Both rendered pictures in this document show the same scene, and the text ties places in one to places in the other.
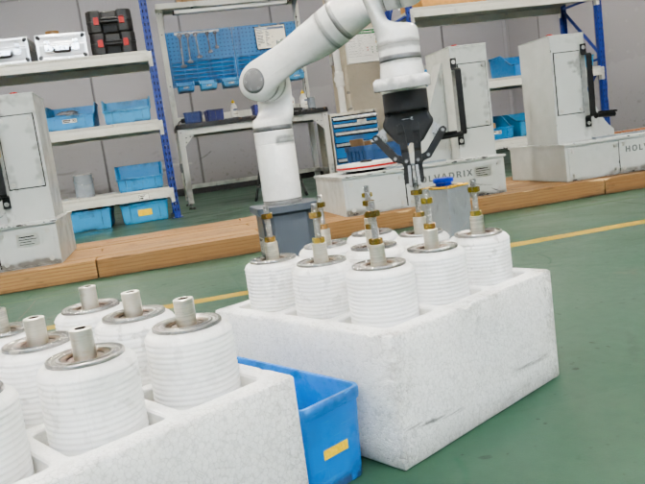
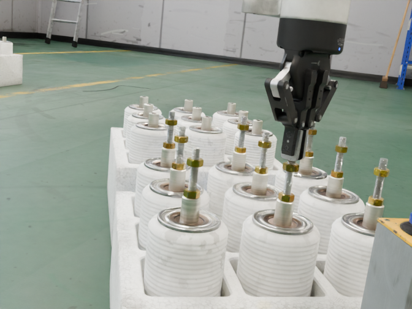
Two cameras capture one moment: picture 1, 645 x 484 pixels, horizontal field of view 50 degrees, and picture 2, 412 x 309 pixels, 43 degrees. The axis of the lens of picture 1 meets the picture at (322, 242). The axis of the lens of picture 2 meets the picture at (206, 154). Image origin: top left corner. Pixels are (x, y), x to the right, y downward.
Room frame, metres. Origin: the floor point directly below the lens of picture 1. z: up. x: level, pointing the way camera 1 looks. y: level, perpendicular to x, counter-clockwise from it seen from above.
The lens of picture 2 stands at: (1.41, -0.75, 0.48)
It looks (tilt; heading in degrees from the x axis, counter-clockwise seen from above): 14 degrees down; 120
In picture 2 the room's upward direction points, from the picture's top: 6 degrees clockwise
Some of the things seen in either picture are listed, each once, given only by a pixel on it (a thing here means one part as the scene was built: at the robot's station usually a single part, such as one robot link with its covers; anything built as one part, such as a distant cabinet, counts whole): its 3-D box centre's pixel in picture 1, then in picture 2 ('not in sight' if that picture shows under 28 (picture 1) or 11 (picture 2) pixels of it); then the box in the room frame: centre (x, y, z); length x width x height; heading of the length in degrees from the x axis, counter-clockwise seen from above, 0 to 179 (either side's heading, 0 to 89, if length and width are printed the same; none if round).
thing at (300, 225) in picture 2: (420, 233); (282, 222); (1.19, -0.17, 0.25); 0.08 x 0.08 x 0.01
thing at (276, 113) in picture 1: (269, 99); not in sight; (1.65, 0.08, 0.54); 0.09 x 0.09 x 0.17; 64
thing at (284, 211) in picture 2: (419, 226); (284, 212); (1.19, -0.17, 0.26); 0.02 x 0.02 x 0.03
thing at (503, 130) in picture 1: (483, 129); not in sight; (6.47, -1.60, 0.36); 0.50 x 0.38 x 0.21; 14
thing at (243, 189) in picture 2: (373, 246); (258, 192); (1.12, -0.08, 0.25); 0.08 x 0.08 x 0.01
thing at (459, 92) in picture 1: (400, 128); not in sight; (3.54, -0.46, 0.45); 0.82 x 0.57 x 0.74; 103
